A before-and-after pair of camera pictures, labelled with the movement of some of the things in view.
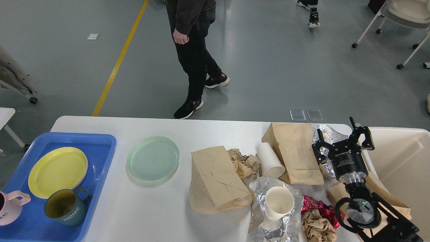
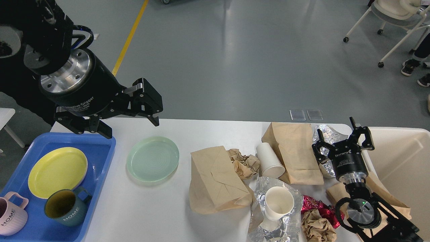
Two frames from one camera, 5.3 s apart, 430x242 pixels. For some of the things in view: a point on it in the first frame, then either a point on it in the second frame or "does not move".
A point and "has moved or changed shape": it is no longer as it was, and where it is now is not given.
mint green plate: x=153 y=159 does not move
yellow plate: x=63 y=168 does not move
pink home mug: x=11 y=207 has moved or changed shape
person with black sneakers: x=311 y=5 -> x=422 y=52
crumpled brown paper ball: x=315 y=228 does not move
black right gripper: x=348 y=163 does not move
